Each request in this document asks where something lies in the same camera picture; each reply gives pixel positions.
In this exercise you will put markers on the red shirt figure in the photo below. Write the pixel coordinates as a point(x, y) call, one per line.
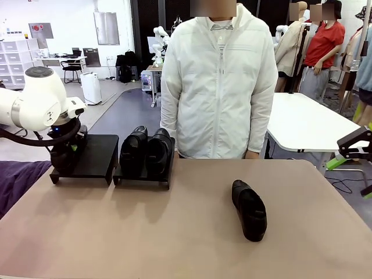
point(322, 43)

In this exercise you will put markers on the dark patterned hat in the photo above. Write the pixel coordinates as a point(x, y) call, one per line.
point(364, 13)

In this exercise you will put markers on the steel fire cabinet red sign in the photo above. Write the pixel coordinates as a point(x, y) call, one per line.
point(42, 30)

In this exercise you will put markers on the black leather loafer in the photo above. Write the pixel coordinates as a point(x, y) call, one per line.
point(62, 160)
point(251, 215)

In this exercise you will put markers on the person's right forearm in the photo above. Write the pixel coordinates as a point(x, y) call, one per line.
point(170, 122)

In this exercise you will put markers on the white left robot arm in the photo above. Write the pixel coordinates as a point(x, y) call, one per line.
point(37, 98)

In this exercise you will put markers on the beige coat mannequin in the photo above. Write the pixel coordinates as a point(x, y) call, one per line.
point(287, 49)

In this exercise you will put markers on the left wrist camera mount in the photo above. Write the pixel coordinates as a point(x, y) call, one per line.
point(82, 132)

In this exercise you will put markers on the large steel wall cabinet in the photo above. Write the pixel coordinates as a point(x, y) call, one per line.
point(106, 29)

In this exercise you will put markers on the person's left hand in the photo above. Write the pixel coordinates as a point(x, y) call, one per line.
point(252, 154)

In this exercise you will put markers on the black bags pile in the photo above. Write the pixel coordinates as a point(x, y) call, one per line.
point(126, 67)

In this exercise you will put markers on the white rolling desk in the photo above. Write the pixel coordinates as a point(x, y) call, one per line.
point(58, 59)

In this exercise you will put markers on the black leather dress shoe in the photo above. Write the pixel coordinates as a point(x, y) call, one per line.
point(132, 154)
point(158, 154)

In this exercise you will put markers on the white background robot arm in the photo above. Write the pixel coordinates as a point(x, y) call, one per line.
point(159, 40)
point(280, 32)

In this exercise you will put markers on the black metal shoe stand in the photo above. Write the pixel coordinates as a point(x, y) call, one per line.
point(93, 157)
point(139, 181)

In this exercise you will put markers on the person's left forearm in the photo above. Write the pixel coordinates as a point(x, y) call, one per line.
point(261, 125)

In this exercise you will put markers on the white drawer unit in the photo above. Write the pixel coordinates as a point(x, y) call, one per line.
point(14, 61)

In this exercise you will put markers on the small steel wall panel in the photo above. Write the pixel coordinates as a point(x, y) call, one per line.
point(91, 57)

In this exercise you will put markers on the white air purifier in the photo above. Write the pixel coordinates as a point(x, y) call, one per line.
point(90, 90)

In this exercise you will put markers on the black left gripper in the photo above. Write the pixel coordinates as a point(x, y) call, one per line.
point(62, 132)

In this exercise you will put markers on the black office chair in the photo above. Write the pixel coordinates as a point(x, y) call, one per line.
point(71, 68)

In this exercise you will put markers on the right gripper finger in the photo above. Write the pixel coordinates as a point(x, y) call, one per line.
point(354, 139)
point(366, 191)

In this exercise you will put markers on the white clothes rack pole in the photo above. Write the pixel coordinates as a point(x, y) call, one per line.
point(362, 35)

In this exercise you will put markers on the person torso white jacket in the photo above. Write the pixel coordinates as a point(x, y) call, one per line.
point(218, 87)

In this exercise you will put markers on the lit computer tower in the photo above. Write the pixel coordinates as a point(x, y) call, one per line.
point(145, 81)

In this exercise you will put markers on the blue grey garment mannequin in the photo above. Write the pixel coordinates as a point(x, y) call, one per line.
point(366, 72)

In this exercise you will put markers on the white table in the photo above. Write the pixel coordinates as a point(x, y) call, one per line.
point(305, 122)

